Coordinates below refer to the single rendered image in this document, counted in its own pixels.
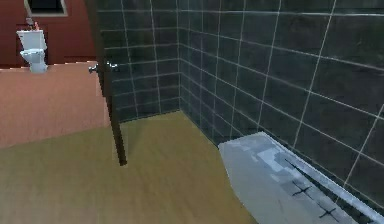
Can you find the white bathtub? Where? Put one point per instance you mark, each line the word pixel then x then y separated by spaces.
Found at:
pixel 266 180

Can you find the white toilet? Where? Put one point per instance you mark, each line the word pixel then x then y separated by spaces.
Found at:
pixel 33 50

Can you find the small red bottle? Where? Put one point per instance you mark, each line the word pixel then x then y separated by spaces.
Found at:
pixel 35 25

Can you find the white framed window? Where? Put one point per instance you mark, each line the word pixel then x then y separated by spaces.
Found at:
pixel 45 6

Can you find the dark brown room door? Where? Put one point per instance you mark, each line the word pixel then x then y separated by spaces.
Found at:
pixel 108 83

